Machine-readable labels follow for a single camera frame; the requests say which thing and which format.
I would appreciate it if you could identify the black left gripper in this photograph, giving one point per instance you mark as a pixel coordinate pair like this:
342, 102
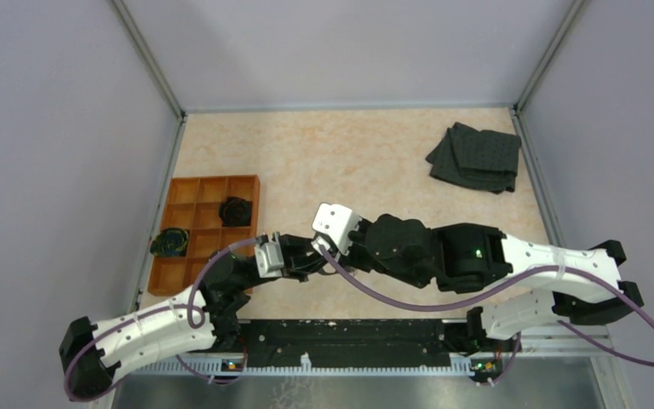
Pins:
297, 264

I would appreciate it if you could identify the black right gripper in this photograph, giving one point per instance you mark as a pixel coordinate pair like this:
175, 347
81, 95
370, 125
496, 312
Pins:
352, 260

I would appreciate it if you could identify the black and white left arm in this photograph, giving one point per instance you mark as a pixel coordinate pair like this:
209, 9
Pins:
97, 355

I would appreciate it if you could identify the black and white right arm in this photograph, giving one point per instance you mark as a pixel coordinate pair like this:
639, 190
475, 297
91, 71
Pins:
577, 287

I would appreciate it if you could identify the black rosette object in tray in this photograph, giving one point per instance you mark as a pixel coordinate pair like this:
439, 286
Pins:
235, 212

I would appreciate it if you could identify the orange compartment tray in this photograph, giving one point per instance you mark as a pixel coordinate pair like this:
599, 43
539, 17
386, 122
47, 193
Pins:
193, 204

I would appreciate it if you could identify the folded dark grey cloth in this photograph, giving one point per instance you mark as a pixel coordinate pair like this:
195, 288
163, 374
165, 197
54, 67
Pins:
483, 160

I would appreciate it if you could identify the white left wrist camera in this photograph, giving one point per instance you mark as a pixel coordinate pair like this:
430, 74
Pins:
269, 257

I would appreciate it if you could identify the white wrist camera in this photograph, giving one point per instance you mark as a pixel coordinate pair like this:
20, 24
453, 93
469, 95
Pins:
269, 257
333, 212

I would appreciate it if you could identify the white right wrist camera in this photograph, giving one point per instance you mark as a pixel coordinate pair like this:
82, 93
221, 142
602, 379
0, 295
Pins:
333, 212

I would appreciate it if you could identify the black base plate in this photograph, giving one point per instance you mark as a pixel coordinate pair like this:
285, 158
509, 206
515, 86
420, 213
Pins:
391, 343

